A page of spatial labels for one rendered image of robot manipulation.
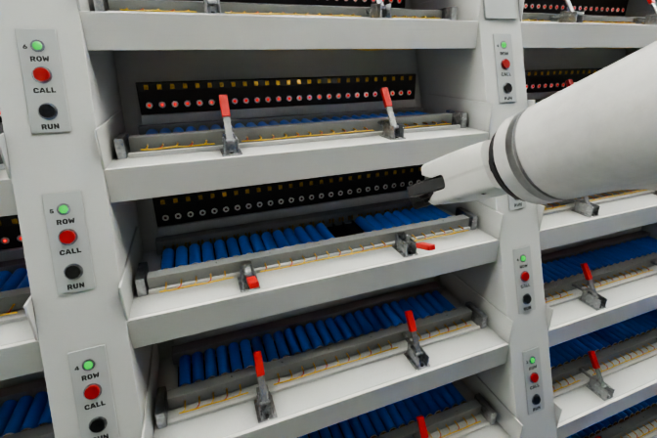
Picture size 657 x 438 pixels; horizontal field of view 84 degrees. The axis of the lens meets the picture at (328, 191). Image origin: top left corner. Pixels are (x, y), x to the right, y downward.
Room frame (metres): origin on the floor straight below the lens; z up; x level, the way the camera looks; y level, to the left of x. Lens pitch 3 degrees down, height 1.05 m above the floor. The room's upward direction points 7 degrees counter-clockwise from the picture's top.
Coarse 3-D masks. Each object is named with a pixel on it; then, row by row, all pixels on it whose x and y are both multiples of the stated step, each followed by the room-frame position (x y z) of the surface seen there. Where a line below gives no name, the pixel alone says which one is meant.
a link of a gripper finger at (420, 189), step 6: (432, 180) 0.39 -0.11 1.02; (438, 180) 0.38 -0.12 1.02; (414, 186) 0.40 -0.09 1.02; (420, 186) 0.40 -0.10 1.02; (426, 186) 0.39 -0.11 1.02; (432, 186) 0.39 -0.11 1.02; (438, 186) 0.38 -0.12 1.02; (444, 186) 0.38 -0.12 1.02; (408, 192) 0.41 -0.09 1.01; (414, 192) 0.40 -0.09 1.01; (420, 192) 0.40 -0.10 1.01; (426, 192) 0.39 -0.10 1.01
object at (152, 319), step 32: (192, 224) 0.65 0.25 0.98; (224, 224) 0.67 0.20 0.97; (480, 224) 0.69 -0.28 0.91; (128, 256) 0.52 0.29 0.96; (160, 256) 0.62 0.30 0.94; (352, 256) 0.61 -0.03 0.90; (384, 256) 0.61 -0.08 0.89; (416, 256) 0.60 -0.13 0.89; (448, 256) 0.62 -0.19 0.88; (480, 256) 0.65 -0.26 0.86; (128, 288) 0.49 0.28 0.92; (192, 288) 0.53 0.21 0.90; (224, 288) 0.53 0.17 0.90; (288, 288) 0.53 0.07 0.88; (320, 288) 0.55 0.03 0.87; (352, 288) 0.57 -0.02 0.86; (128, 320) 0.46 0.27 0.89; (160, 320) 0.48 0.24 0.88; (192, 320) 0.49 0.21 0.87; (224, 320) 0.51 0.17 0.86
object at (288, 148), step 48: (144, 96) 0.63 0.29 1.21; (192, 96) 0.66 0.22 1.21; (240, 96) 0.68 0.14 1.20; (288, 96) 0.71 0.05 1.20; (336, 96) 0.75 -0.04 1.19; (384, 96) 0.62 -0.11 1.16; (432, 96) 0.80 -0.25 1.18; (144, 144) 0.54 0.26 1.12; (192, 144) 0.55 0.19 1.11; (240, 144) 0.56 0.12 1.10; (288, 144) 0.58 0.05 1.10; (336, 144) 0.58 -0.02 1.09; (384, 144) 0.59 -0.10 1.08; (432, 144) 0.62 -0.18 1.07; (144, 192) 0.48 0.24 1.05; (192, 192) 0.51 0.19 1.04
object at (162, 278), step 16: (416, 224) 0.67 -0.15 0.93; (432, 224) 0.67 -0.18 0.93; (448, 224) 0.68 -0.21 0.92; (464, 224) 0.69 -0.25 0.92; (336, 240) 0.61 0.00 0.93; (352, 240) 0.61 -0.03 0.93; (368, 240) 0.62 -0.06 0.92; (384, 240) 0.64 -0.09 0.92; (416, 240) 0.64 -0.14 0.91; (240, 256) 0.57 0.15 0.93; (256, 256) 0.57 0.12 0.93; (272, 256) 0.57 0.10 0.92; (288, 256) 0.58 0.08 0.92; (304, 256) 0.59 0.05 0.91; (336, 256) 0.59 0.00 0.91; (160, 272) 0.53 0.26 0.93; (176, 272) 0.53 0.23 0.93; (192, 272) 0.53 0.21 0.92; (208, 272) 0.54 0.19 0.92; (224, 272) 0.55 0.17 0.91; (176, 288) 0.51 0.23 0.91
